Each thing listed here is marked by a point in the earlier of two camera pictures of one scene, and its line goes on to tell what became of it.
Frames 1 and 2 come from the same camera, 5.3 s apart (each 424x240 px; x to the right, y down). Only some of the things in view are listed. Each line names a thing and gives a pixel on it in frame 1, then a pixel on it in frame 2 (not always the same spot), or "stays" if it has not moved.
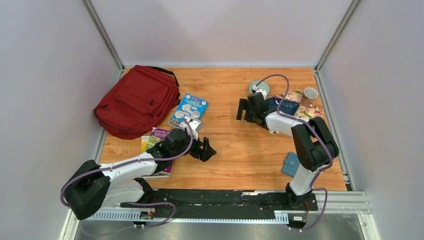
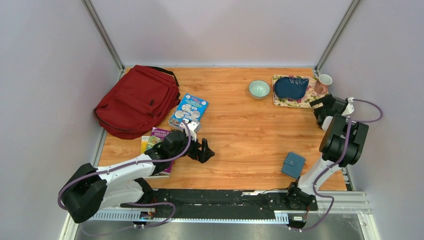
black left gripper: x=207 y=152 stays
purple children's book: x=162 y=133 stays
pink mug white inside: x=309 y=95 to x=321 y=86
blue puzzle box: x=190 y=107 stays
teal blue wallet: x=291 y=164 stays
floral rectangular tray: x=303 y=112 to x=310 y=95
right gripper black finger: x=242 y=105 to x=327 y=101
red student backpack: x=132 y=105 stays
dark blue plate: x=287 y=106 to x=293 y=88
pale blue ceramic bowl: x=262 y=85 stays
